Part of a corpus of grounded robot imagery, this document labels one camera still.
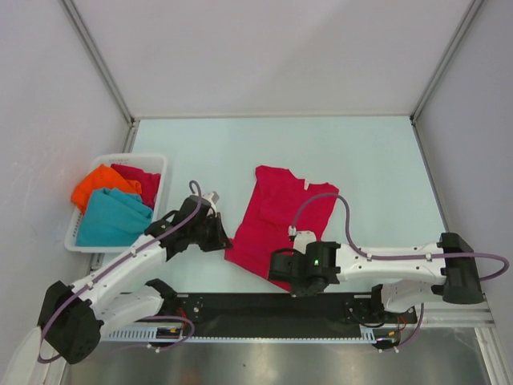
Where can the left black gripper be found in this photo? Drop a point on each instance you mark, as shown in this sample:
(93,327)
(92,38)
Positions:
(220,240)

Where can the aluminium corner post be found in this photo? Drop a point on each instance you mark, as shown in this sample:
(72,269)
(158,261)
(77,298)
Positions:
(456,40)
(86,38)

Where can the left aluminium corner post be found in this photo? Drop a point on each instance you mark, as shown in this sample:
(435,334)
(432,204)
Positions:
(86,38)

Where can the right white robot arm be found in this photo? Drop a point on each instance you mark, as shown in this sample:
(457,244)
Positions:
(444,271)

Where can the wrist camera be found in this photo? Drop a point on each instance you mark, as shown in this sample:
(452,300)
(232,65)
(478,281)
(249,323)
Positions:
(212,198)
(301,239)

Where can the left white cable duct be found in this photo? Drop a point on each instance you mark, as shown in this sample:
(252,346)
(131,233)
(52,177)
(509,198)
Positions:
(151,334)

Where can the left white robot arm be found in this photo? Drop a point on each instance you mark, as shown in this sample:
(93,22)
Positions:
(74,318)

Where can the right white cable duct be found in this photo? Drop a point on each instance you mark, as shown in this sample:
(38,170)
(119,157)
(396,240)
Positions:
(387,335)

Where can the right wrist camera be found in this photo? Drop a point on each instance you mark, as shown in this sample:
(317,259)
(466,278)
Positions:
(301,239)

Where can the white plastic basket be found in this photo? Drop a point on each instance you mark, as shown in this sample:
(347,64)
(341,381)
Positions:
(152,163)

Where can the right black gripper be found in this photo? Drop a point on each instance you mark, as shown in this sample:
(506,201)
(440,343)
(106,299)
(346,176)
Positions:
(298,290)

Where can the white cable duct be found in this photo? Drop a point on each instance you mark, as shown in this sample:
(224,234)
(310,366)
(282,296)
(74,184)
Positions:
(151,334)
(387,335)

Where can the teal t shirt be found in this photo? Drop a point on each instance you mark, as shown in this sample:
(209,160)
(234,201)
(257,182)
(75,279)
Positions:
(113,219)

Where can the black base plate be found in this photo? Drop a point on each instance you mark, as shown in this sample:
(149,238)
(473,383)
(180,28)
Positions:
(331,315)

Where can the red t shirt in basket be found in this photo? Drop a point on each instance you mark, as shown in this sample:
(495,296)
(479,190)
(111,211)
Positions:
(149,182)

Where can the right aluminium corner post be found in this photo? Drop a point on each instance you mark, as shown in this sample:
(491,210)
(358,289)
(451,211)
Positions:
(456,40)

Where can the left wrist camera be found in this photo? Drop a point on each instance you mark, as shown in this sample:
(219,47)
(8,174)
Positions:
(212,198)

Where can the magenta t shirt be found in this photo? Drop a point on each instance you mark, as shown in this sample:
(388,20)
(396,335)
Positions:
(274,202)

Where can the orange t shirt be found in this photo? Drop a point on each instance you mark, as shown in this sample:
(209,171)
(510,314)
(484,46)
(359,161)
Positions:
(102,177)

